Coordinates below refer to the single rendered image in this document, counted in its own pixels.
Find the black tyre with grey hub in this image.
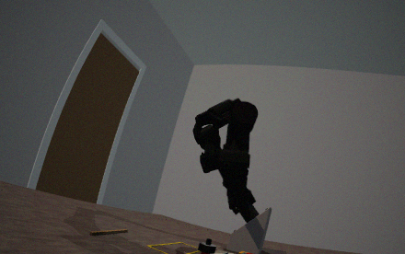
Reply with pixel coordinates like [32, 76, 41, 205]
[198, 242, 216, 253]

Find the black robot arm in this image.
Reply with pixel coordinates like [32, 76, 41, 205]
[193, 98, 259, 222]

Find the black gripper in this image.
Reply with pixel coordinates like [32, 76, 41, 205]
[219, 139, 249, 210]

